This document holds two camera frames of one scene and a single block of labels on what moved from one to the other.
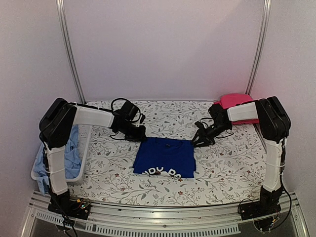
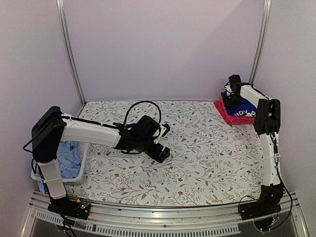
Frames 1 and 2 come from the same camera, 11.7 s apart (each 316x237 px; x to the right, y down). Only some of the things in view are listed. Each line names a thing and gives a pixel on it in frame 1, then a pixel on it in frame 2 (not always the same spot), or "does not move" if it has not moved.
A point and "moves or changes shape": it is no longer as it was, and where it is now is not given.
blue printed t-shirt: (167, 157) moves or changes shape
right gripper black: (207, 142) to (227, 104)
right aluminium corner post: (256, 59) does not move
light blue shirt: (72, 160) does not move
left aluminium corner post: (60, 7) does not move
